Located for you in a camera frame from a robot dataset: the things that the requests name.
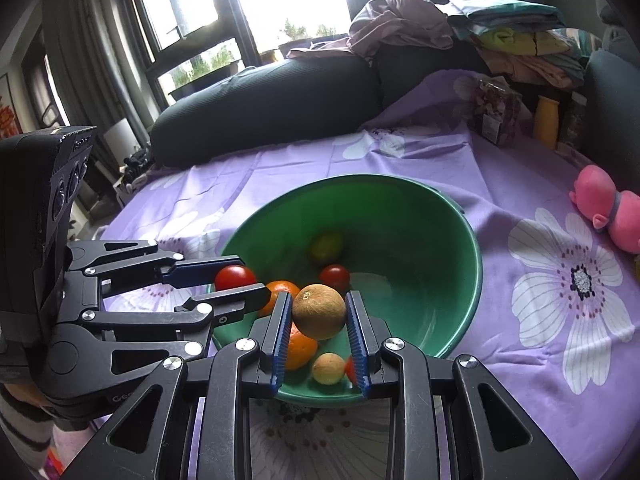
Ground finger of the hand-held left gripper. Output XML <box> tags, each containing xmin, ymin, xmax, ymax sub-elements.
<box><xmin>65</xmin><ymin>240</ymin><xmax>247</xmax><ymax>311</ymax></box>
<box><xmin>52</xmin><ymin>283</ymin><xmax>271</xmax><ymax>402</ymax></box>

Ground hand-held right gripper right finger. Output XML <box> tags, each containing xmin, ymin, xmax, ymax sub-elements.
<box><xmin>345</xmin><ymin>290</ymin><xmax>578</xmax><ymax>480</ymax></box>

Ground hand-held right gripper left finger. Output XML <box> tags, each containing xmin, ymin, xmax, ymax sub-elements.
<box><xmin>60</xmin><ymin>290</ymin><xmax>294</xmax><ymax>480</ymax></box>

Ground orange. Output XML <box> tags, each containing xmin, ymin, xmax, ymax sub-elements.
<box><xmin>284</xmin><ymin>324</ymin><xmax>319</xmax><ymax>372</ymax></box>
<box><xmin>259</xmin><ymin>280</ymin><xmax>302</xmax><ymax>318</ymax></box>

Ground small pale yellow fruit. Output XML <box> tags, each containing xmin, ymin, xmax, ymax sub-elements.
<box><xmin>312</xmin><ymin>352</ymin><xmax>346</xmax><ymax>386</ymax></box>

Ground brown round fruit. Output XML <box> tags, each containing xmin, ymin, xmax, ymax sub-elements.
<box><xmin>291</xmin><ymin>283</ymin><xmax>348</xmax><ymax>341</ymax></box>

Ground green round fruit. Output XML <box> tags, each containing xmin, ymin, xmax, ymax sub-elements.
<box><xmin>307</xmin><ymin>230</ymin><xmax>345</xmax><ymax>267</ymax></box>

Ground green plastic basin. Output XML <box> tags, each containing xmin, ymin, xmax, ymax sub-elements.
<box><xmin>206</xmin><ymin>174</ymin><xmax>484</xmax><ymax>408</ymax></box>

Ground person's left forearm striped sleeve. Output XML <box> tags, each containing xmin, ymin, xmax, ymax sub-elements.
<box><xmin>0</xmin><ymin>382</ymin><xmax>66</xmax><ymax>476</ymax></box>

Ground white container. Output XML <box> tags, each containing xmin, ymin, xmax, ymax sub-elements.
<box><xmin>102</xmin><ymin>119</ymin><xmax>132</xmax><ymax>158</ymax></box>

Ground long dark green cushion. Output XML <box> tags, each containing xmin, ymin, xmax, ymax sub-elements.
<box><xmin>150</xmin><ymin>57</ymin><xmax>381</xmax><ymax>168</ymax></box>

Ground grey curtain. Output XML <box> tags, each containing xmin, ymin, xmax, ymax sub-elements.
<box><xmin>40</xmin><ymin>0</ymin><xmax>156</xmax><ymax>161</ymax></box>

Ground planter with green plants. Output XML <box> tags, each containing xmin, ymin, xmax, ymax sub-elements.
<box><xmin>167</xmin><ymin>40</ymin><xmax>246</xmax><ymax>101</ymax></box>

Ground purple floral bed sheet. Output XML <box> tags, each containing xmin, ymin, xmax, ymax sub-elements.
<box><xmin>50</xmin><ymin>69</ymin><xmax>640</xmax><ymax>480</ymax></box>

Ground potted plants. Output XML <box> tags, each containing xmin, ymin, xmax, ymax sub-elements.
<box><xmin>277</xmin><ymin>17</ymin><xmax>351</xmax><ymax>58</ymax></box>

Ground clear packet of nuts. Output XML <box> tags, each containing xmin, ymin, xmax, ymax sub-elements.
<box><xmin>472</xmin><ymin>77</ymin><xmax>523</xmax><ymax>146</ymax></box>

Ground yellow bottle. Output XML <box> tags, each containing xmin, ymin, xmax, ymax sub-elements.
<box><xmin>532</xmin><ymin>96</ymin><xmax>560</xmax><ymax>150</ymax></box>

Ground pink plush toy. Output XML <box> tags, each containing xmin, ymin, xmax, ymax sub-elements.
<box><xmin>570</xmin><ymin>165</ymin><xmax>640</xmax><ymax>254</ymax></box>

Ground dark jar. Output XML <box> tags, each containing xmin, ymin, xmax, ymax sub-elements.
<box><xmin>559</xmin><ymin>92</ymin><xmax>587</xmax><ymax>153</ymax></box>

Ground mauve crumpled garment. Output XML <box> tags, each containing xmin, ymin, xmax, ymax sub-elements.
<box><xmin>287</xmin><ymin>0</ymin><xmax>456</xmax><ymax>61</ymax></box>

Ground peach folded garments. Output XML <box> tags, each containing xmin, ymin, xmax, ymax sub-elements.
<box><xmin>482</xmin><ymin>52</ymin><xmax>586</xmax><ymax>88</ymax></box>

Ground yellow folded garment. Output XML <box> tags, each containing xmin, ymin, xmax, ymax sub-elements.
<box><xmin>477</xmin><ymin>27</ymin><xmax>573</xmax><ymax>56</ymax></box>

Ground teal white folded cloth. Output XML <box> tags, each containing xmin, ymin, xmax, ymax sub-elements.
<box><xmin>445</xmin><ymin>0</ymin><xmax>568</xmax><ymax>38</ymax></box>

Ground red wall decoration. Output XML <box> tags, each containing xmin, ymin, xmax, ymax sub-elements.
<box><xmin>0</xmin><ymin>102</ymin><xmax>16</xmax><ymax>141</ymax></box>

